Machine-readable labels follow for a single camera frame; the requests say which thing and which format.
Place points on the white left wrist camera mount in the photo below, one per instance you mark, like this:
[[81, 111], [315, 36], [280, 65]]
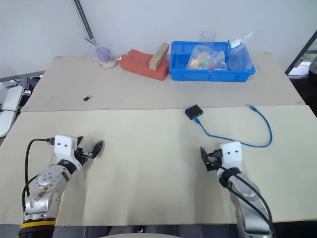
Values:
[[65, 146]]

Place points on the blue plastic bin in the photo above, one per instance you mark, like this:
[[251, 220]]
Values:
[[210, 75]]

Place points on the clear glass flask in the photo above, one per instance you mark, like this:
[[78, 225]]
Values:
[[109, 65]]

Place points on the ribbed metal pole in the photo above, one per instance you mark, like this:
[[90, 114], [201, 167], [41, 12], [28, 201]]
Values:
[[84, 19]]

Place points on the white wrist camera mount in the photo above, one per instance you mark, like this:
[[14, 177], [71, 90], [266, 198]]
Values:
[[65, 146], [231, 153]]

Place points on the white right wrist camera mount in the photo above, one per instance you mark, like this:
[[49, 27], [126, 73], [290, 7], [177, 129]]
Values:
[[231, 153]]

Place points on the purple fluffy ball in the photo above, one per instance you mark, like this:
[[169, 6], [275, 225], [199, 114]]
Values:
[[102, 54]]

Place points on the black metal frame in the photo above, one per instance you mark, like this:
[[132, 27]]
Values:
[[296, 57]]

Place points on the small black USB adapter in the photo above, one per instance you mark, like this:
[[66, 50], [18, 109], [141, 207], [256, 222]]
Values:
[[87, 98]]

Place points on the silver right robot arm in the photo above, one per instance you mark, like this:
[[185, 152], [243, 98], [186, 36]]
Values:
[[245, 198]]

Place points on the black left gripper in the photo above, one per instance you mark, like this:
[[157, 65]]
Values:
[[84, 155]]

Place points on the wooden block with holes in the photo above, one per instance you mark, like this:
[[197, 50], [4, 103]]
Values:
[[156, 63]]

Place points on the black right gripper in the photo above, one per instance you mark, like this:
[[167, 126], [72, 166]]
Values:
[[215, 156]]

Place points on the clear plastic cup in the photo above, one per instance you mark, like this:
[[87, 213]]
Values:
[[207, 37]]

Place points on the red foam block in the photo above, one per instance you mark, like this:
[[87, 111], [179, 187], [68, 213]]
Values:
[[137, 63]]

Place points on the bag of dark blue items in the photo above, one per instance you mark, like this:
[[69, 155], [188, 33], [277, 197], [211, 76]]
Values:
[[239, 59]]

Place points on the small black box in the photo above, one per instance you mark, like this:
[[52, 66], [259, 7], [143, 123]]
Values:
[[194, 111]]

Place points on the bag of colourful pieces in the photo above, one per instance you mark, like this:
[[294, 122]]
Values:
[[200, 62]]

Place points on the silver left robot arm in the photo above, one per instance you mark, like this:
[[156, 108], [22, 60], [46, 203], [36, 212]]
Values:
[[47, 183]]

